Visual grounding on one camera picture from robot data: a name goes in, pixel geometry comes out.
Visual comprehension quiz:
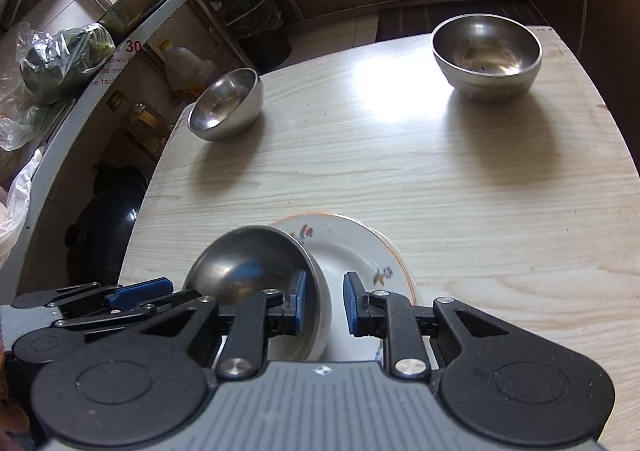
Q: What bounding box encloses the steel bowl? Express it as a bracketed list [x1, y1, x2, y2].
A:
[431, 16, 543, 87]
[442, 74, 536, 105]
[187, 68, 265, 142]
[182, 226, 334, 362]

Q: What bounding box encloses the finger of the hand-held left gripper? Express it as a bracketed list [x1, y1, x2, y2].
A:
[52, 277, 174, 332]
[12, 282, 108, 310]

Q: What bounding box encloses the small-flowered plate orange rim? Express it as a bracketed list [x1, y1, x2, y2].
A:
[270, 212, 416, 362]

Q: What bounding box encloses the metal storage rack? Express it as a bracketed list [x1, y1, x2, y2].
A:
[0, 0, 236, 292]

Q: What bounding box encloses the plastic oil jug yellow cap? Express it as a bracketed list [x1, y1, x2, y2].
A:
[159, 41, 215, 101]

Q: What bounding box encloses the black wok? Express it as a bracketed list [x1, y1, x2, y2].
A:
[64, 162, 153, 284]

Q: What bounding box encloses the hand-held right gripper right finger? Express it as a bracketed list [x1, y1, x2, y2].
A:
[343, 271, 571, 380]

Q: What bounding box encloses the trash bin with bag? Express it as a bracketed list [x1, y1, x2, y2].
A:
[219, 0, 293, 74]

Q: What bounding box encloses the clear plastic bag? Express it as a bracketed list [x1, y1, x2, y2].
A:
[0, 104, 56, 152]

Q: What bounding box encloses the white plastic bag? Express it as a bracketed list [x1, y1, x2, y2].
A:
[0, 147, 46, 277]

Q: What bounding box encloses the clear bag of greens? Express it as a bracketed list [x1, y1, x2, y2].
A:
[19, 22, 117, 106]

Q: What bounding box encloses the glass oil bottle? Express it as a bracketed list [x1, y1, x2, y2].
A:
[106, 90, 171, 157]

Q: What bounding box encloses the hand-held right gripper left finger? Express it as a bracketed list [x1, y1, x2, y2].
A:
[87, 269, 307, 380]

